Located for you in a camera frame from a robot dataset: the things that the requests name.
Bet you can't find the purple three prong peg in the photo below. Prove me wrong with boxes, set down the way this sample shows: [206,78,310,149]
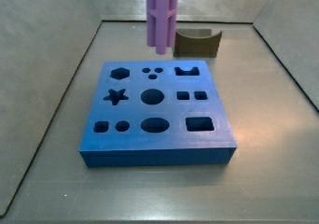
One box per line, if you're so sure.
[145,0,178,55]

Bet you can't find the dark brown curved block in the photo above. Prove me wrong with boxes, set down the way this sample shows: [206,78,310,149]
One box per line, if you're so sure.
[173,29,222,58]

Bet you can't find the blue shape sorting block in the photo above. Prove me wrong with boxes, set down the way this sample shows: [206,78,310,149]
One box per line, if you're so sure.
[80,61,236,167]

